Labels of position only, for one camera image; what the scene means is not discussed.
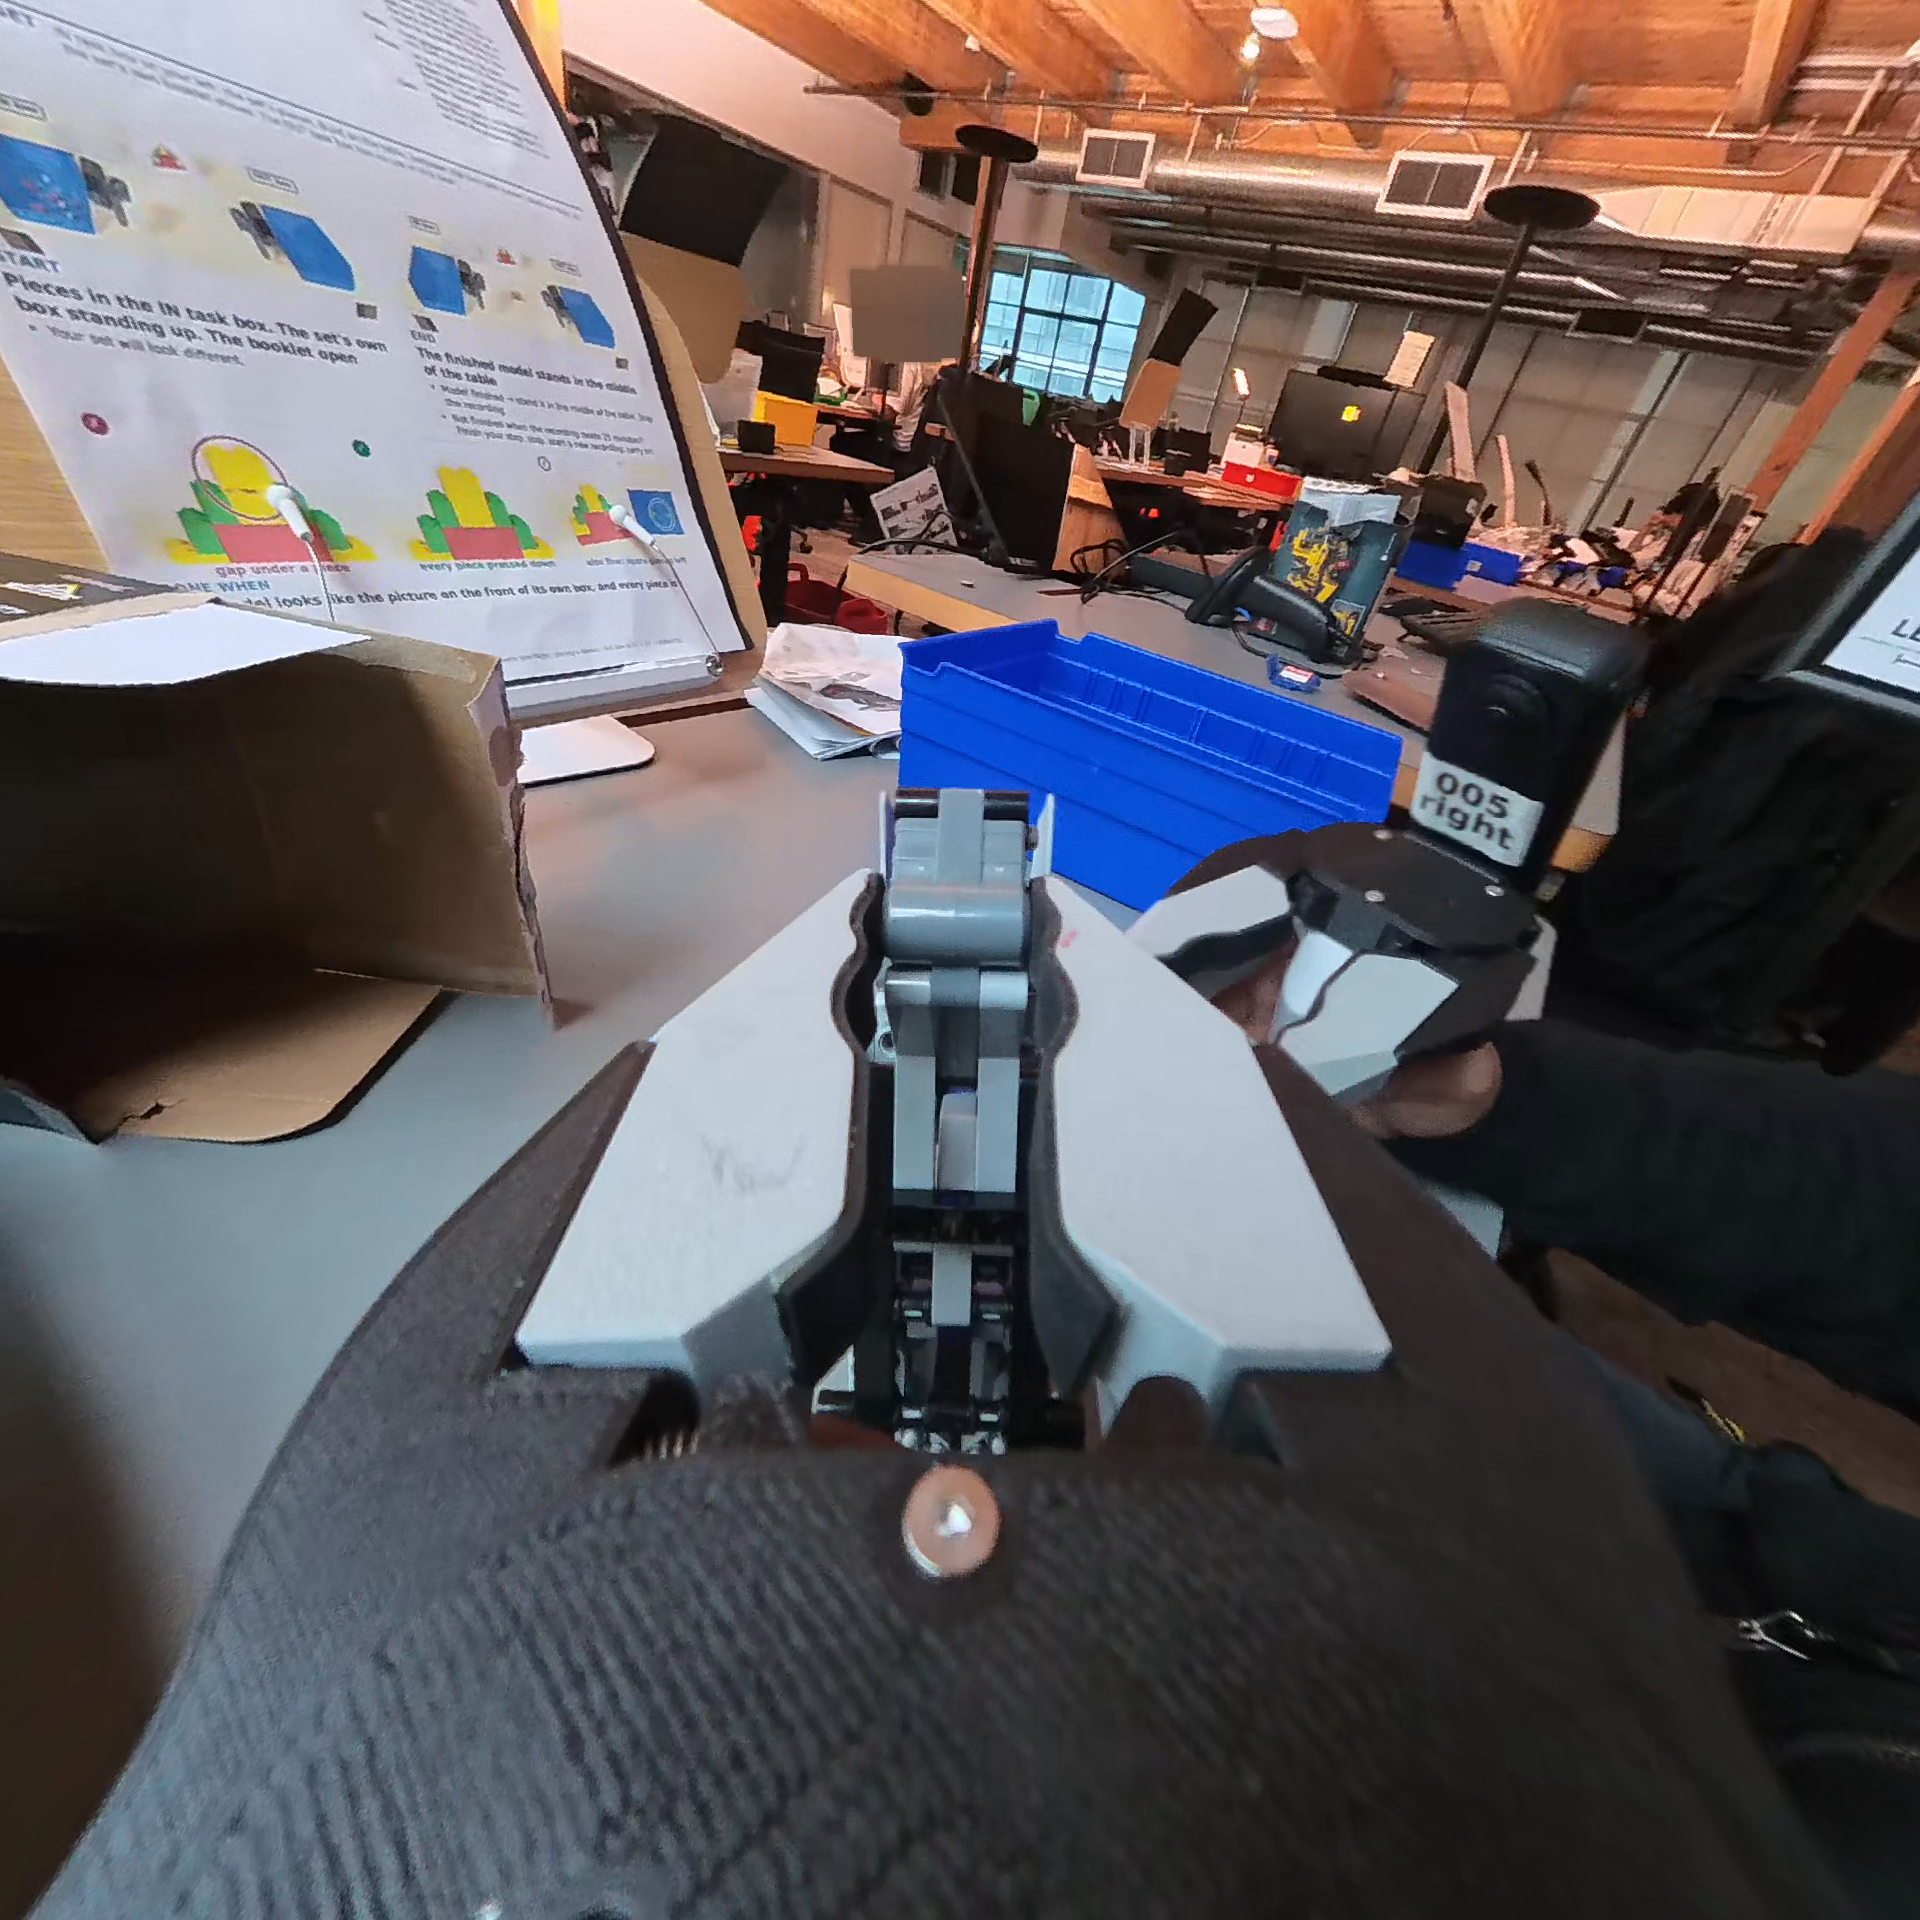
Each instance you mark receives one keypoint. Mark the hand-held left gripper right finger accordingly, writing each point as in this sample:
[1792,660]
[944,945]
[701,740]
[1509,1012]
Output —
[1216,1200]

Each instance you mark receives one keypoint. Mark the black desk phone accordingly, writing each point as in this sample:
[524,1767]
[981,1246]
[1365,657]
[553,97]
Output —
[1275,609]

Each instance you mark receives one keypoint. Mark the black lego set box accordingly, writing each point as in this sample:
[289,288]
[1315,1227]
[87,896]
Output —
[269,810]

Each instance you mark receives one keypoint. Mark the yellow black lego box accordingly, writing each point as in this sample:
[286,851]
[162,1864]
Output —
[1337,565]

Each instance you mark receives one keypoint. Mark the black pole lamp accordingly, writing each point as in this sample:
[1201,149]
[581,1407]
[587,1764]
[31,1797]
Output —
[993,224]
[1501,303]

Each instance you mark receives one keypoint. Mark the grey red lego vehicle model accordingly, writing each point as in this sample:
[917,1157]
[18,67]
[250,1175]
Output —
[955,931]

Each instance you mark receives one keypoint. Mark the person's right hand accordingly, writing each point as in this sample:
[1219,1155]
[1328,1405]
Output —
[1440,1094]

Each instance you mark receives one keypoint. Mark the yellow plastic bin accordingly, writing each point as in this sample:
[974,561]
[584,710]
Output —
[792,415]

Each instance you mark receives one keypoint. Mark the black computer monitor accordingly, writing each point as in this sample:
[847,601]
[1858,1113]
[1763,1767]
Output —
[1345,423]

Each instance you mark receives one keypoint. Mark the blue plastic bin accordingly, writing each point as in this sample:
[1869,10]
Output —
[1171,748]

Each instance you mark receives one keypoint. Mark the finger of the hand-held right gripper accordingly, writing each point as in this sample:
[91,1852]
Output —
[1216,926]
[1371,1019]

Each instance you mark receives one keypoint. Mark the red plastic bin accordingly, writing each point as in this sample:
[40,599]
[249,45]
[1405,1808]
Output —
[832,601]

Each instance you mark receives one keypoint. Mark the person's black jacket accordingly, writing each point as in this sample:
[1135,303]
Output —
[1727,840]

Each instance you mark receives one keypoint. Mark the lego instruction booklet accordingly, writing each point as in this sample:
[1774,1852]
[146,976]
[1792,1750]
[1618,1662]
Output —
[825,728]

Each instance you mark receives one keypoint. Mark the printed instruction sheet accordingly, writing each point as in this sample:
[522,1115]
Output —
[376,303]

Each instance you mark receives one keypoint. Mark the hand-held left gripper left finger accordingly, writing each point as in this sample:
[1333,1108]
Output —
[693,1188]

